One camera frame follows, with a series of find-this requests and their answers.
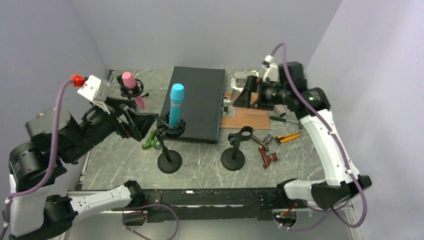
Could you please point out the yellow utility knife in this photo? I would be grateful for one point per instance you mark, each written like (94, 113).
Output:
(287, 137)

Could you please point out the black base frame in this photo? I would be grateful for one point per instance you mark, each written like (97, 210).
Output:
(213, 204)

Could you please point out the blue microphone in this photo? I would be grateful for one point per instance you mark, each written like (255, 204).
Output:
(177, 95)

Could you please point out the silver mesh glitter microphone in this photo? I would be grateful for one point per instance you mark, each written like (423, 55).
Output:
(280, 110)

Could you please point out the wooden board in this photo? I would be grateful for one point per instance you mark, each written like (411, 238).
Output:
(238, 117)

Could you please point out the black flat box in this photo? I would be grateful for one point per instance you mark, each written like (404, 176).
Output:
(201, 106)

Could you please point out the grey metal pipe fitting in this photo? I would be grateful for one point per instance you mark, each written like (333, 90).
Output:
(264, 143)

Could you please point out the black tripod microphone stand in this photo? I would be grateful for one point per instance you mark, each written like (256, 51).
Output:
(124, 91)

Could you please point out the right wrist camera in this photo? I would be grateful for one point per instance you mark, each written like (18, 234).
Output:
(270, 70)

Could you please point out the green pipe fitting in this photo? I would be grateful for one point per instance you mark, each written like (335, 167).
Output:
(151, 141)

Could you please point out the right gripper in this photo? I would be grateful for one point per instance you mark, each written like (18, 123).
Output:
(253, 84)

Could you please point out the black handled hammer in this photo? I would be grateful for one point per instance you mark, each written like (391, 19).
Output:
(282, 119)

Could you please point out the brown pipe fitting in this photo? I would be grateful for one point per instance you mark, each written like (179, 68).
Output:
(267, 158)

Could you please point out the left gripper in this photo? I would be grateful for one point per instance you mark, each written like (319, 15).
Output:
(140, 125)

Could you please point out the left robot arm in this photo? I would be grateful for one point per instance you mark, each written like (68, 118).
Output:
(57, 139)

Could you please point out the pink microphone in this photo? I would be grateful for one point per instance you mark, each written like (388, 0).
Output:
(131, 84)

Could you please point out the black clip microphone stand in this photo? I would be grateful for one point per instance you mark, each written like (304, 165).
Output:
(233, 159)

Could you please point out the metal bracket fixture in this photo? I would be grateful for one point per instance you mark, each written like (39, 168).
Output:
(237, 84)

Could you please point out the black shock mount stand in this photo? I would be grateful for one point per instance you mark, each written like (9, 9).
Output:
(169, 161)

